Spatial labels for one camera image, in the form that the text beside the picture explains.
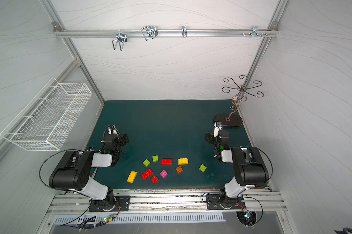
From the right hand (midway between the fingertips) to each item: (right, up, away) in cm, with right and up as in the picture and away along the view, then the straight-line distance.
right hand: (216, 130), depth 95 cm
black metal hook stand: (+9, +6, +12) cm, 17 cm away
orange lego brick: (-25, -22, -11) cm, 35 cm away
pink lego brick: (-33, -24, -13) cm, 43 cm away
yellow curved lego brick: (-22, -18, -9) cm, 30 cm away
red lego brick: (-32, -18, -9) cm, 38 cm away
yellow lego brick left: (-51, -25, -15) cm, 59 cm away
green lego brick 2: (-40, -17, -7) cm, 43 cm away
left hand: (-65, -2, -2) cm, 65 cm away
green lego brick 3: (-11, -21, -11) cm, 26 cm away
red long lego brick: (-43, -24, -13) cm, 51 cm away
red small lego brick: (-38, -26, -15) cm, 49 cm away
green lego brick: (-44, -18, -9) cm, 49 cm away
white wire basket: (-89, +6, -27) cm, 93 cm away
